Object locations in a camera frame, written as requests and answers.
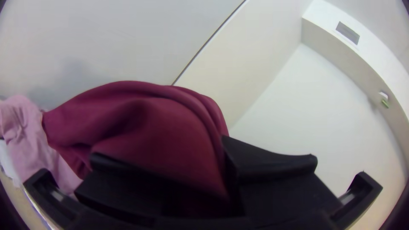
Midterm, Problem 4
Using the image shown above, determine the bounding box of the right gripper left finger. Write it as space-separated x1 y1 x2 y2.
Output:
74 152 226 221

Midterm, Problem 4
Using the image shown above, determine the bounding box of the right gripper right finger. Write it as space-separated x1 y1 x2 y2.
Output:
222 135 343 221

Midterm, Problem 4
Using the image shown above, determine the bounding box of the maroon t-shirt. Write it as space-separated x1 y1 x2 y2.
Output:
41 80 231 208

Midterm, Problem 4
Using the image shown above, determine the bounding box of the pile of folded clothes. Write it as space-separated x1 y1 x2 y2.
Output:
0 94 84 197

